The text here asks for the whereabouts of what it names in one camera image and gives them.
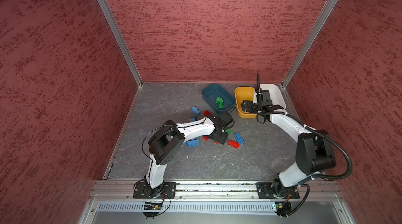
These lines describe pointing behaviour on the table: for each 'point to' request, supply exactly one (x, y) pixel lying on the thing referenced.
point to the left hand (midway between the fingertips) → (218, 140)
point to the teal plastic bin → (211, 91)
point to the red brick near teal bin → (206, 113)
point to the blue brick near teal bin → (196, 110)
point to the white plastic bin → (276, 96)
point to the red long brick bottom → (233, 144)
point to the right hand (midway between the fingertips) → (247, 108)
